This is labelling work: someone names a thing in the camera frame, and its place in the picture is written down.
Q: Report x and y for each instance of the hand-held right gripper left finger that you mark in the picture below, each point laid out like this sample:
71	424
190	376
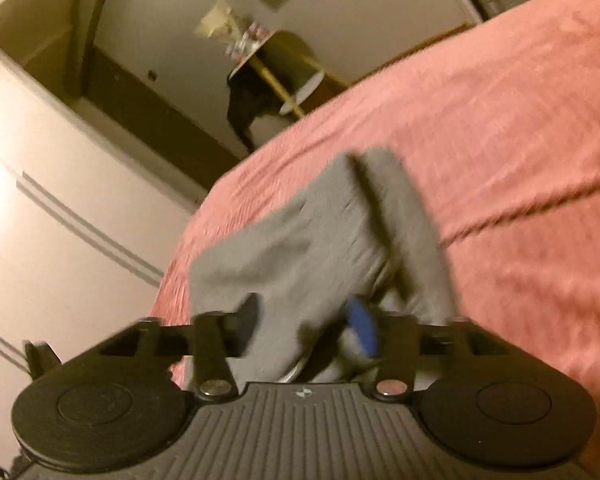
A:
247	322

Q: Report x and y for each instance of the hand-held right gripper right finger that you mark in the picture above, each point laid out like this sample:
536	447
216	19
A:
362	327

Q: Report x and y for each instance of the grey sweatpants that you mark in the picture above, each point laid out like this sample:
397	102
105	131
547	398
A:
320	250

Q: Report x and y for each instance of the white wardrobe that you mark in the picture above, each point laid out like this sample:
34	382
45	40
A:
70	220

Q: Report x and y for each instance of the black garment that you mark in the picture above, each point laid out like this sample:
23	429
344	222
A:
247	105

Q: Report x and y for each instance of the pink ribbed blanket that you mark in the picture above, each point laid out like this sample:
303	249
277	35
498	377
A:
505	160

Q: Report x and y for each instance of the white round side table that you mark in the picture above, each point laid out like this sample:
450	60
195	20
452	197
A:
290	65

